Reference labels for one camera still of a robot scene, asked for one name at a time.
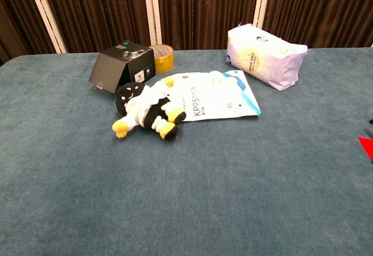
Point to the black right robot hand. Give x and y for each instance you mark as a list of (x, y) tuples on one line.
[(370, 129)]

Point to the red object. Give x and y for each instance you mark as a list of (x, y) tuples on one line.
[(366, 145)]

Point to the yellow packing tape roll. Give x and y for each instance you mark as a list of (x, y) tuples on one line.
[(163, 60)]

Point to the white tissue paper pack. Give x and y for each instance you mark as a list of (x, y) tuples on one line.
[(262, 60)]

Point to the white KP95 mask package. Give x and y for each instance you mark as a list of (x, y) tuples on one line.
[(221, 98)]

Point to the brown pleated curtain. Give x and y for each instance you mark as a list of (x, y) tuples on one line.
[(204, 8)]

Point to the black white plush toy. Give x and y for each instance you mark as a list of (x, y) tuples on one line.
[(145, 111)]

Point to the black cardboard box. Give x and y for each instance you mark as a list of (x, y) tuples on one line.
[(110, 69)]

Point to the white partition frame post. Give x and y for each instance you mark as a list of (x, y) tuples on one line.
[(46, 14), (153, 11), (261, 0)]

